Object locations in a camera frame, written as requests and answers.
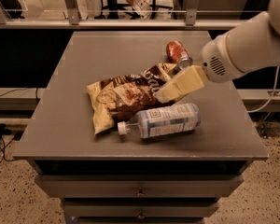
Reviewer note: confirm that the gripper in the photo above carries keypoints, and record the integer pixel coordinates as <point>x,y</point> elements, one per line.
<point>214,61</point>

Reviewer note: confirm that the brown chip bag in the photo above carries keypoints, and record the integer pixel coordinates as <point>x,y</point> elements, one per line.
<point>118,98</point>

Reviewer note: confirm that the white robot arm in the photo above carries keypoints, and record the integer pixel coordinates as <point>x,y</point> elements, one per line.
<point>251,46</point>

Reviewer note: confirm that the blue plastic water bottle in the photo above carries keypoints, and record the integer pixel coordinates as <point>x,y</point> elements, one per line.
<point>162,121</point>

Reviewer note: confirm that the red soda can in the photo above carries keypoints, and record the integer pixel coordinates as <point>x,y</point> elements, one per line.
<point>178,55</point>

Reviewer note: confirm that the upper drawer knob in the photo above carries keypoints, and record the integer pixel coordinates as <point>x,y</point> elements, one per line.
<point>140,193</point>

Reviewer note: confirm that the drawer knob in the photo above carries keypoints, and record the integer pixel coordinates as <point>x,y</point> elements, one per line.
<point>141,216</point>
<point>140,193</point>

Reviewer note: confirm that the grey drawer cabinet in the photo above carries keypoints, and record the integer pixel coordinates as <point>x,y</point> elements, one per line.
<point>97,176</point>

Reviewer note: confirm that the lower drawer knob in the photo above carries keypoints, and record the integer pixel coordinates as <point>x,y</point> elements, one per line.
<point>141,216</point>

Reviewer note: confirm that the metal glass railing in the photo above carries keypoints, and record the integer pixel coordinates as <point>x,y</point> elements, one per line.
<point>92,14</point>

